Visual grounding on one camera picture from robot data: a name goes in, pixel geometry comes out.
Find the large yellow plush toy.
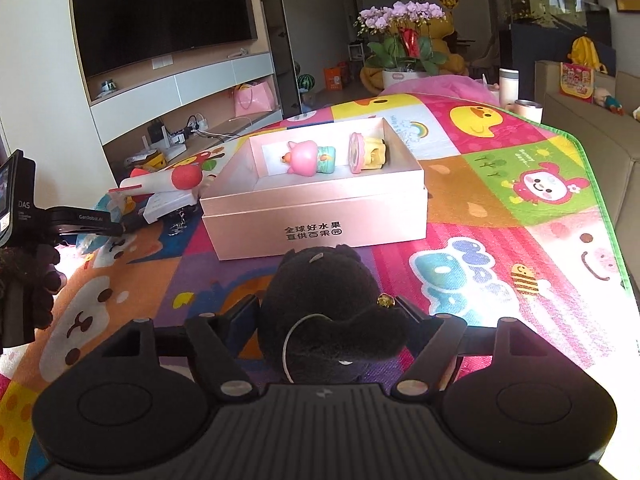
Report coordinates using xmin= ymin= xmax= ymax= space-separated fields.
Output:
xmin=361 ymin=10 xmax=469 ymax=95

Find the metal keychain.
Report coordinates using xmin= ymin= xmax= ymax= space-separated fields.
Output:
xmin=167 ymin=207 xmax=194 ymax=236

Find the black plush toy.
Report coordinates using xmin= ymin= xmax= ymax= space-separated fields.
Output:
xmin=257 ymin=244 xmax=423 ymax=387

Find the black television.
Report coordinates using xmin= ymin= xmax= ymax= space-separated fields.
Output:
xmin=70 ymin=0 xmax=259 ymax=80

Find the yellow and pink toy figure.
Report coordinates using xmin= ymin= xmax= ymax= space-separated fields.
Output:
xmin=348 ymin=131 xmax=387 ymax=175

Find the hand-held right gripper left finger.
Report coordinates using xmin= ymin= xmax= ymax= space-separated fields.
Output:
xmin=100 ymin=294 xmax=262 ymax=402

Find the orange paper bag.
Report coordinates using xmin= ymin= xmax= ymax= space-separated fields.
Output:
xmin=324 ymin=63 xmax=350 ymax=91

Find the black router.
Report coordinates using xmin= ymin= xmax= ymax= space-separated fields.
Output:
xmin=148 ymin=120 xmax=169 ymax=150

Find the pink cup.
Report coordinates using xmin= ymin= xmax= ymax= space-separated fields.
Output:
xmin=512 ymin=100 xmax=544 ymax=122

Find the white flower pot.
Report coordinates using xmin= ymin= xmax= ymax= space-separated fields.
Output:
xmin=382 ymin=69 xmax=427 ymax=92

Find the yellow box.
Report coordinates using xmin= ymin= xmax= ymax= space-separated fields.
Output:
xmin=131 ymin=152 xmax=169 ymax=172

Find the pink cardboard box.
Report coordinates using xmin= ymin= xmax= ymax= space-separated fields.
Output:
xmin=199 ymin=116 xmax=429 ymax=262

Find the pink pig toy figure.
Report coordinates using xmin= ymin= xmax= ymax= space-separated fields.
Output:
xmin=281 ymin=141 xmax=337 ymax=177

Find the glass fish tank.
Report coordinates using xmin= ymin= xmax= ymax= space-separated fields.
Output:
xmin=492 ymin=0 xmax=614 ymax=49

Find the person's left hand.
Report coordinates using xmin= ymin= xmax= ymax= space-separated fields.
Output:
xmin=29 ymin=244 xmax=65 ymax=331

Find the small doll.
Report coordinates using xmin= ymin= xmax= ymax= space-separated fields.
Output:
xmin=595 ymin=87 xmax=625 ymax=115

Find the white flat box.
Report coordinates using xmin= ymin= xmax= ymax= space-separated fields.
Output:
xmin=141 ymin=191 xmax=202 ymax=225

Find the pink gift bag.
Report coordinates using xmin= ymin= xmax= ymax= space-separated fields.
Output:
xmin=233 ymin=80 xmax=276 ymax=117

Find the white and wood media cabinet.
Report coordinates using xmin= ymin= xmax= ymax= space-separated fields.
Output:
xmin=82 ymin=52 xmax=284 ymax=172

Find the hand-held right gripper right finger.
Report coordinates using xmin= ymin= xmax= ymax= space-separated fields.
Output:
xmin=392 ymin=305 xmax=538 ymax=402

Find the purple orchid plant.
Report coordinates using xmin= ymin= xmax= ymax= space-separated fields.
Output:
xmin=354 ymin=1 xmax=449 ymax=74

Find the pink cloth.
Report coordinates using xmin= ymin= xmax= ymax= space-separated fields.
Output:
xmin=379 ymin=74 xmax=494 ymax=105

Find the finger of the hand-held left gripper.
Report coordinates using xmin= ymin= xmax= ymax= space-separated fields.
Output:
xmin=46 ymin=205 xmax=124 ymax=239

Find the beige sofa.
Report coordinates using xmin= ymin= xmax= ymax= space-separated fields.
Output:
xmin=534 ymin=60 xmax=640 ymax=292

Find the cartoon print bag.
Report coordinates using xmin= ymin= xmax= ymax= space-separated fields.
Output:
xmin=560 ymin=61 xmax=596 ymax=104

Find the colourful printed blanket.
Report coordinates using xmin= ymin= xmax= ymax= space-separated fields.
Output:
xmin=0 ymin=77 xmax=636 ymax=463

